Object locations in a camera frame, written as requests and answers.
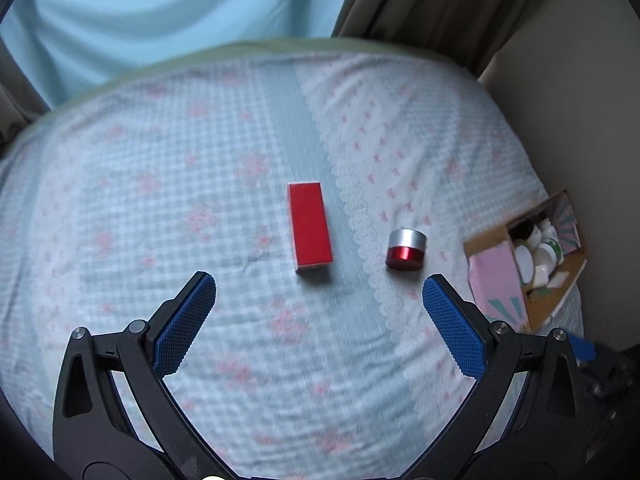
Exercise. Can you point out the red silver round tin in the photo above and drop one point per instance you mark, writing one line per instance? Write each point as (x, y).
(406, 250)

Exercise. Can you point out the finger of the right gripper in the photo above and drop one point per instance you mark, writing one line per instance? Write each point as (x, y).
(584, 350)

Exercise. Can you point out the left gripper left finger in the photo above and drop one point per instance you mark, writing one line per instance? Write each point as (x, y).
(114, 417)

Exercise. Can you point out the cardboard box pink lining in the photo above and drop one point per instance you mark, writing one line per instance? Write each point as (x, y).
(494, 278)

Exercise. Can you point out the white plastic bottle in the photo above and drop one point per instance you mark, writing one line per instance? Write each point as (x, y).
(548, 230)

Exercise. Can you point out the grey brown curtain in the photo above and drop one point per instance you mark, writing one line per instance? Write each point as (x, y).
(470, 32)

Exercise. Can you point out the white jar green label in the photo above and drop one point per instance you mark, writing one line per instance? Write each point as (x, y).
(548, 255)

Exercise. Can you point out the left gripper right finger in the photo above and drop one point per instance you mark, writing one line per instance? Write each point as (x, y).
(522, 418)

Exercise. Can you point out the red rectangular box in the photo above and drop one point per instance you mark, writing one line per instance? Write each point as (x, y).
(311, 241)

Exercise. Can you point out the white earbuds case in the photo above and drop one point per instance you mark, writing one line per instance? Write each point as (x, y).
(542, 275)

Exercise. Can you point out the light blue curtain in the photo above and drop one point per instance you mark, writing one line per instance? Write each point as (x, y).
(67, 47)

